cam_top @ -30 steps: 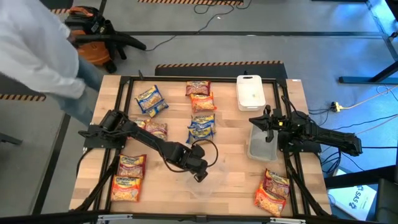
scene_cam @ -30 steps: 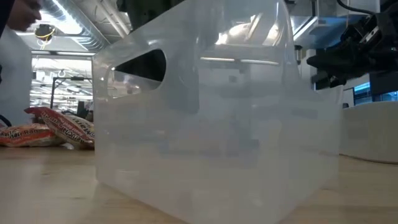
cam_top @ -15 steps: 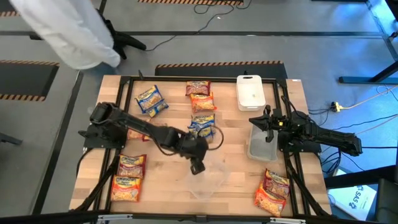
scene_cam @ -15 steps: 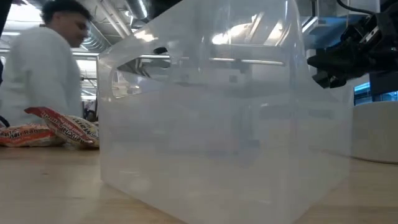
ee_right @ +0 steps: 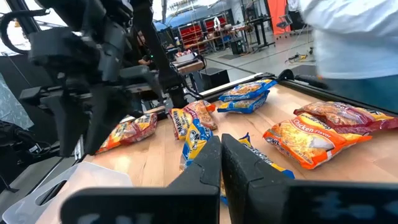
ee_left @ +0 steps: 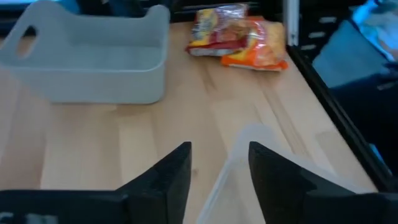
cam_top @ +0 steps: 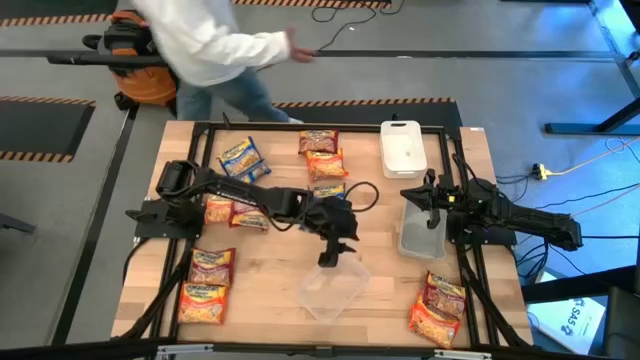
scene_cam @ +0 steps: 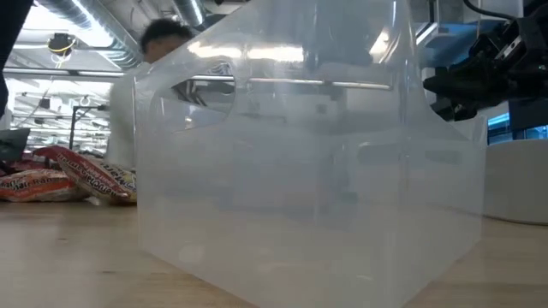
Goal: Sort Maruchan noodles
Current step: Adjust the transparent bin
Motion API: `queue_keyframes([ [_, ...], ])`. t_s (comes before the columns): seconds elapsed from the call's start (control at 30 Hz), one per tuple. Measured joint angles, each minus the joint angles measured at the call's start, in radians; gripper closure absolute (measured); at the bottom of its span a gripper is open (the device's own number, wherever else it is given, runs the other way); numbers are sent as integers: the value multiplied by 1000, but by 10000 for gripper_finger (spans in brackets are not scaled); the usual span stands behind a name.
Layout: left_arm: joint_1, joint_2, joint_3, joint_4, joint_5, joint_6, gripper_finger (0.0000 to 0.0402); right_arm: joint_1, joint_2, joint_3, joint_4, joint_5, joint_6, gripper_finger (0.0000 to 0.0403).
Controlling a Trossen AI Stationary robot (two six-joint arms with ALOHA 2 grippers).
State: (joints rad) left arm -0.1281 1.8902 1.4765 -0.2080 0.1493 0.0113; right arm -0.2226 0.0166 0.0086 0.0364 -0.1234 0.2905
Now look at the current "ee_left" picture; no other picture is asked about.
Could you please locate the white plastic bin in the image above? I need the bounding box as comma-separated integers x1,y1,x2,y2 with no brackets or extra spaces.
0,0,171,105

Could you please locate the stack of blue noodle packets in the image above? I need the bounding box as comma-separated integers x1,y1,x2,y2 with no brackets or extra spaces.
195,123,377,224

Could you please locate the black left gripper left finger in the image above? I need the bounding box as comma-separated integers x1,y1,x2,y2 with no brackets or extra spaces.
116,141,193,224

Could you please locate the orange chicken ramen pack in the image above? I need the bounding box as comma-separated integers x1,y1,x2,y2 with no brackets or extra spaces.
221,17,289,72

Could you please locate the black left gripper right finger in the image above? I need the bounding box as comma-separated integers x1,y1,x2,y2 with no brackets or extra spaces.
248,141,357,224

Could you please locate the red beef ramen pack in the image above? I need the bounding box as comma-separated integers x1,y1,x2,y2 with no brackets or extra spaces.
185,3,250,58

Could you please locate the silver aluminium bracket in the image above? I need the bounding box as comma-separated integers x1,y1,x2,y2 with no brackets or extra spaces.
282,0,300,47

